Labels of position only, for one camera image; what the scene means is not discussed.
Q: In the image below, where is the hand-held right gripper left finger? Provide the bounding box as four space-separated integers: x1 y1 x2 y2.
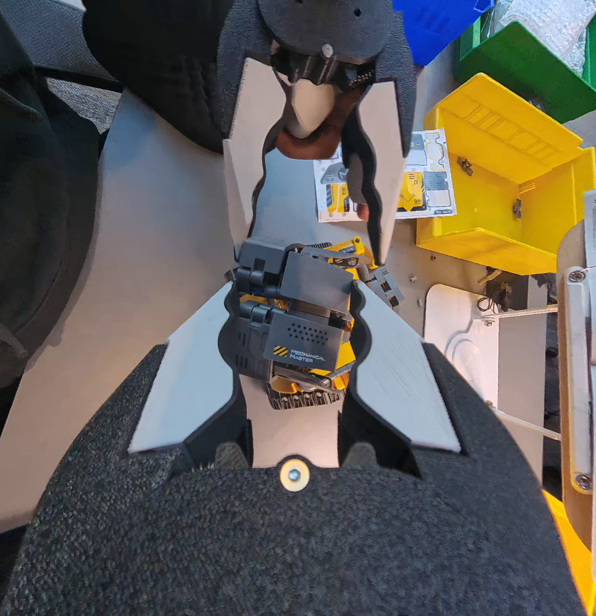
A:
127 280 253 463

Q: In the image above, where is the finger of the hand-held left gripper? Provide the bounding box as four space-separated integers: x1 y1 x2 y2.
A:
340 81 407 266
223 58 291 240

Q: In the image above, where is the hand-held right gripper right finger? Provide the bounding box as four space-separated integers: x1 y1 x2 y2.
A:
339 280 463 458

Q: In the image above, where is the yellow grey brick robot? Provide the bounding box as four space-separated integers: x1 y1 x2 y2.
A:
225 236 405 412

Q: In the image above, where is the person's left forearm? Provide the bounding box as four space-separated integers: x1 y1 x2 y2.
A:
81 0 231 155

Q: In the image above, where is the sticker sheet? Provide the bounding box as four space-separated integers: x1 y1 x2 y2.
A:
313 129 458 223

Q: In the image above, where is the white book stand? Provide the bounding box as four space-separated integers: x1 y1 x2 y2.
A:
422 185 596 595

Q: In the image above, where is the yellow plastic bin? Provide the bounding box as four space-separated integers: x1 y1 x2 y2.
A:
416 72 596 276
543 488 596 616

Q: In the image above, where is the blue plastic bin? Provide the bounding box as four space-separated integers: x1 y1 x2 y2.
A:
392 0 494 67

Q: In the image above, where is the bubble wrap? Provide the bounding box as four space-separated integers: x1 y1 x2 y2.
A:
490 0 596 76

